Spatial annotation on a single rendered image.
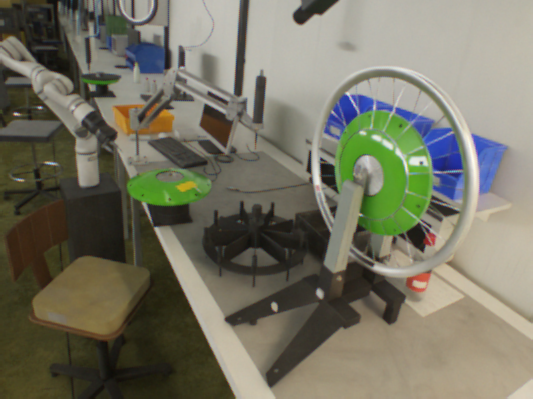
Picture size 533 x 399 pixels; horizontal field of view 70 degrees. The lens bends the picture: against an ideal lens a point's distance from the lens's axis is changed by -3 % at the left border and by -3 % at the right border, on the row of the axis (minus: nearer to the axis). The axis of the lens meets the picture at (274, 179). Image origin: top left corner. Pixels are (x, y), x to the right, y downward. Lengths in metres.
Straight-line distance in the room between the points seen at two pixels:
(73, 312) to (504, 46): 1.75
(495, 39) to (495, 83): 0.14
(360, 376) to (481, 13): 1.18
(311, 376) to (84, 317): 0.92
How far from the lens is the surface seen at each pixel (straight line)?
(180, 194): 1.42
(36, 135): 3.51
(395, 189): 0.93
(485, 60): 1.49
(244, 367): 1.03
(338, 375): 1.06
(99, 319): 1.62
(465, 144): 0.84
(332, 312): 1.08
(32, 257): 1.83
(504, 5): 1.49
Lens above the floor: 1.70
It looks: 23 degrees down
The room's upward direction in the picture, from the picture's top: 6 degrees clockwise
